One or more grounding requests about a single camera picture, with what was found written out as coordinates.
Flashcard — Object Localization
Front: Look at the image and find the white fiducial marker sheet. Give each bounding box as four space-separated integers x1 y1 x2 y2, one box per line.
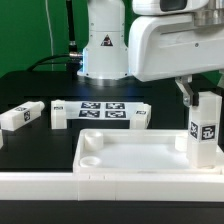
65 101 142 120

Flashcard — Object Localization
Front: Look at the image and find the black cable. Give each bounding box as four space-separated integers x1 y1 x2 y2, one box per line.
26 0 84 72

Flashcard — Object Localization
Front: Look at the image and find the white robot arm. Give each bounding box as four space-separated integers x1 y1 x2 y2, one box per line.
78 0 224 105

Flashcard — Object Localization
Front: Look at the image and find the white thin cable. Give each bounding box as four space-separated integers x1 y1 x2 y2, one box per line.
44 0 55 72

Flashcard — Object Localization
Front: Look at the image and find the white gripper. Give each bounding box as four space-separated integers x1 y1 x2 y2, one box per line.
128 0 224 107

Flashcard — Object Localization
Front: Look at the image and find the white desk top tray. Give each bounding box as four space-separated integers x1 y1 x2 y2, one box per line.
73 129 224 174

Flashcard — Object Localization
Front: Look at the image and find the white front fence bar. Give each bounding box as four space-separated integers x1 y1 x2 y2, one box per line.
0 173 224 202

